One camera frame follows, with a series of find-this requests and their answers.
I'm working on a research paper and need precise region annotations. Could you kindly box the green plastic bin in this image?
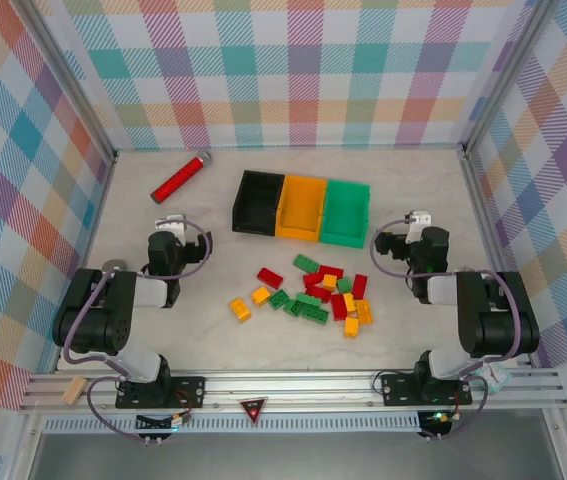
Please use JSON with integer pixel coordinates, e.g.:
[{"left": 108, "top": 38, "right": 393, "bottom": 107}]
[{"left": 319, "top": 178, "right": 372, "bottom": 249}]

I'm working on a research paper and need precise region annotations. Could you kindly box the red glitter tube silver cap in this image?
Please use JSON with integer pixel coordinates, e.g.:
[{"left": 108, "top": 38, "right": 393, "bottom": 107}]
[{"left": 150, "top": 152, "right": 215, "bottom": 206}]

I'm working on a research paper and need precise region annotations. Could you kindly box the black plastic bin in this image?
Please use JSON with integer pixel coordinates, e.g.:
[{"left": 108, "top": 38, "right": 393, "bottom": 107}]
[{"left": 231, "top": 169, "right": 287, "bottom": 236}]

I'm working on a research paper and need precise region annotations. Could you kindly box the yellow plastic bin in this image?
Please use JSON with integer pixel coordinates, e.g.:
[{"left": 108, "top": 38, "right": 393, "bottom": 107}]
[{"left": 275, "top": 173, "right": 328, "bottom": 242}]

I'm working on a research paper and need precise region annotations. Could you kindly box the small teal alarm clock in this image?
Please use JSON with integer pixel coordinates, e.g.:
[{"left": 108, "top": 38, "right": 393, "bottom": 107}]
[{"left": 477, "top": 363, "right": 512, "bottom": 399}]

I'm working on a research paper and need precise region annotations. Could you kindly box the red triangular sign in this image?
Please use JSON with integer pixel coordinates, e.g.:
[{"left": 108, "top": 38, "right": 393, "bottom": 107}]
[{"left": 239, "top": 396, "right": 269, "bottom": 428}]

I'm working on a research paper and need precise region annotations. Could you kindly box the small wooden block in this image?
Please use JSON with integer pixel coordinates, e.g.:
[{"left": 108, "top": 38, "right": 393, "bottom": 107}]
[{"left": 61, "top": 377, "right": 88, "bottom": 405}]

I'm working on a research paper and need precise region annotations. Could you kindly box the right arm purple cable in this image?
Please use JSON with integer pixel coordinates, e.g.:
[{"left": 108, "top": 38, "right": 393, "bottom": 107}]
[{"left": 370, "top": 217, "right": 527, "bottom": 444}]

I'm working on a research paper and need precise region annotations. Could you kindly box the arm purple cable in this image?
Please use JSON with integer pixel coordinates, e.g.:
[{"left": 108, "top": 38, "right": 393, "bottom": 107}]
[
  {"left": 370, "top": 217, "right": 527, "bottom": 444},
  {"left": 62, "top": 218, "right": 214, "bottom": 444}
]

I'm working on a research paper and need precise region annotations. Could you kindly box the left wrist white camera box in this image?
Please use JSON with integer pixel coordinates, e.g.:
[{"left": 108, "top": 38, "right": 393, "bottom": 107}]
[{"left": 155, "top": 214, "right": 187, "bottom": 235}]

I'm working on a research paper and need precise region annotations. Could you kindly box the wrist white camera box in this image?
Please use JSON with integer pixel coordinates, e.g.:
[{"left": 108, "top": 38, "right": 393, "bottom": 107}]
[
  {"left": 155, "top": 214, "right": 187, "bottom": 235},
  {"left": 409, "top": 209, "right": 434, "bottom": 231}
]

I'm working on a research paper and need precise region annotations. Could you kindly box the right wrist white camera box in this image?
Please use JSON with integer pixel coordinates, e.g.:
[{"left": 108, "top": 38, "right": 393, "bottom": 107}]
[{"left": 409, "top": 209, "right": 434, "bottom": 231}]

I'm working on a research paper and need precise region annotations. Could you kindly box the aluminum side rail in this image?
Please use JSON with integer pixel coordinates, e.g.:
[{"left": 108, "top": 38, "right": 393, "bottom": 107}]
[
  {"left": 461, "top": 144, "right": 534, "bottom": 369},
  {"left": 54, "top": 149, "right": 118, "bottom": 374}
]

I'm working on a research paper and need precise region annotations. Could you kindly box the long aluminum base rail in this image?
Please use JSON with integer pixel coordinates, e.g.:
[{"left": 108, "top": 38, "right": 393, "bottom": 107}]
[{"left": 17, "top": 369, "right": 567, "bottom": 414}]

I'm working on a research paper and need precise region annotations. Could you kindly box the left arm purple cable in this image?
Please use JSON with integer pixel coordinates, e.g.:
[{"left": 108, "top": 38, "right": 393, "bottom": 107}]
[{"left": 62, "top": 218, "right": 214, "bottom": 444}]

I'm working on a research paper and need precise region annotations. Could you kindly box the gray slotted cable duct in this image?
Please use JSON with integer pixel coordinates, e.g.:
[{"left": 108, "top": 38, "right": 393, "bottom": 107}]
[{"left": 42, "top": 412, "right": 464, "bottom": 435}]

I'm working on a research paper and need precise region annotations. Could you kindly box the aluminum frame post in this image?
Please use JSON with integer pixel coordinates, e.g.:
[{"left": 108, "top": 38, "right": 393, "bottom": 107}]
[
  {"left": 20, "top": 0, "right": 119, "bottom": 166},
  {"left": 460, "top": 0, "right": 562, "bottom": 154}
]

